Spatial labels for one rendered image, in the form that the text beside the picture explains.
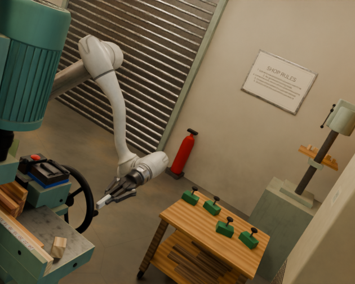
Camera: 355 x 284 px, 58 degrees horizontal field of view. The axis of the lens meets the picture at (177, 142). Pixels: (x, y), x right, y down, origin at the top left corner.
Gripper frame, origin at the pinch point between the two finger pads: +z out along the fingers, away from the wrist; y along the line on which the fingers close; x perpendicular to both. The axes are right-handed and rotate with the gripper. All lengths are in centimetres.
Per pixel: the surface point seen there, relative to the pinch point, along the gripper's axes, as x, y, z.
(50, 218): -14.8, 2.2, 26.4
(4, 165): -34.8, -7.7, 33.1
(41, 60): -65, -3, 24
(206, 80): 52, -78, -246
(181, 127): 112, -83, -224
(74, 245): -15.4, 14.8, 28.2
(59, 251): -20.1, 15.7, 34.1
